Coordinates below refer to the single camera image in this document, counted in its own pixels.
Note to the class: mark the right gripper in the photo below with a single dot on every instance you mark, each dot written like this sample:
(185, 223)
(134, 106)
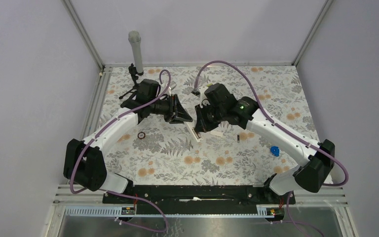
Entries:
(202, 125)

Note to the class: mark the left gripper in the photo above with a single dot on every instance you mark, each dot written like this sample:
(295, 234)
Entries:
(176, 112)

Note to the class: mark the white remote control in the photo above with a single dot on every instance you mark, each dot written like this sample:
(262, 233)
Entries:
(191, 128)

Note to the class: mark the white battery cover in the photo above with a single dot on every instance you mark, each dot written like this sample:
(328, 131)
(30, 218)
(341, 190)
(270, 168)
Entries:
(217, 133)

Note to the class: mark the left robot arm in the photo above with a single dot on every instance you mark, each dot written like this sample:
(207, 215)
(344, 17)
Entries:
(84, 160)

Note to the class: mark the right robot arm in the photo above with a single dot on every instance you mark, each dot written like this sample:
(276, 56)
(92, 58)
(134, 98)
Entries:
(217, 104)

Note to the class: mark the floral patterned mat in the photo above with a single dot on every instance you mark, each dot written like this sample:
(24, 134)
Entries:
(159, 153)

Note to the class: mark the blue plastic piece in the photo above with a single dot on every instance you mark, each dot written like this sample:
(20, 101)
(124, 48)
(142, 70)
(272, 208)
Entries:
(275, 151)

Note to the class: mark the grey microphone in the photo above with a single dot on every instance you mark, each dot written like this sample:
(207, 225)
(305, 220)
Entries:
(134, 39)

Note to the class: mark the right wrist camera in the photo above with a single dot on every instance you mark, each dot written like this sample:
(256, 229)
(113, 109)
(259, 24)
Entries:
(196, 92)

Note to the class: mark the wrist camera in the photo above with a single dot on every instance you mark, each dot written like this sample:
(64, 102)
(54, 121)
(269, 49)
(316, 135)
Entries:
(172, 85)
(196, 92)

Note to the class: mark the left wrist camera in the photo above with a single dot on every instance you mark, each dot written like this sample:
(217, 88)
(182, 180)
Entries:
(172, 85)

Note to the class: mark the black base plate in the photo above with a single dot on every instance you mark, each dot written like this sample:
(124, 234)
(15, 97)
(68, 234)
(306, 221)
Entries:
(187, 196)

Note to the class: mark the white slotted cable duct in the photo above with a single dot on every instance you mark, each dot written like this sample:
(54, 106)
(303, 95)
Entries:
(128, 211)

